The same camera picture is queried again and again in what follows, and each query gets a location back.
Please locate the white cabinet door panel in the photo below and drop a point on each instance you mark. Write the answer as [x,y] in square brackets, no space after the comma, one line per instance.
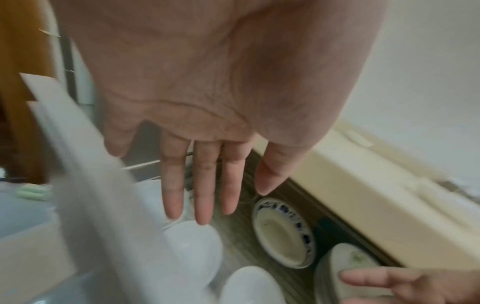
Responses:
[97,193]

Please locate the large white bowl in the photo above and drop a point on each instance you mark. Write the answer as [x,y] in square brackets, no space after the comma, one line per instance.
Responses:
[195,249]

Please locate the blue patterned white plate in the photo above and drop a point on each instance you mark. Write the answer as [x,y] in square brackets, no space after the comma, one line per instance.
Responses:
[281,234]

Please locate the green sponge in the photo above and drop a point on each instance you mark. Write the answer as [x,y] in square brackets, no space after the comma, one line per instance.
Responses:
[34,192]

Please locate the cream plastic appliance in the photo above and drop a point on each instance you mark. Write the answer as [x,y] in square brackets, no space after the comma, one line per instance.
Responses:
[375,202]

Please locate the brown wooden door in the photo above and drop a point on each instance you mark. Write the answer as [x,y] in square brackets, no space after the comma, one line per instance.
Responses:
[22,89]

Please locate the small white bowl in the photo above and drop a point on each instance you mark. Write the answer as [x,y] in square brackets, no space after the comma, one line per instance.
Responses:
[251,288]

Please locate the person's right hand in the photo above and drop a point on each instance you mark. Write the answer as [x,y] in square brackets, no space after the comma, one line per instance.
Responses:
[431,285]

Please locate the person's left hand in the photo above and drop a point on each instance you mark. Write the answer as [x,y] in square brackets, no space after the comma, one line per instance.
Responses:
[210,74]

